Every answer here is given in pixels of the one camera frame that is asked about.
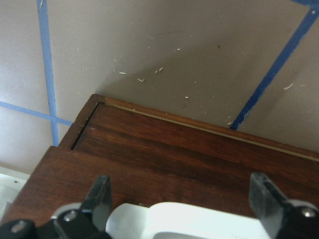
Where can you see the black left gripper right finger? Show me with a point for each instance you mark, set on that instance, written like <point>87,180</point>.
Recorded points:
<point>269,204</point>

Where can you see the wooden drawer with white handle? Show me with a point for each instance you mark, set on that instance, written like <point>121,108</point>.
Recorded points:
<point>153,156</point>

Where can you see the dark brown wooden drawer cabinet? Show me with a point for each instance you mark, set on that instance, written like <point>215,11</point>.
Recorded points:
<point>63,176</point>

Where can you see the white plastic tray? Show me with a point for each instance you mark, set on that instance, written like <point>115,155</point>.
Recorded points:
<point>11,183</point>

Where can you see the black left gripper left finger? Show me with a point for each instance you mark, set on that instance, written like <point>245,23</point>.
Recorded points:
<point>98,202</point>

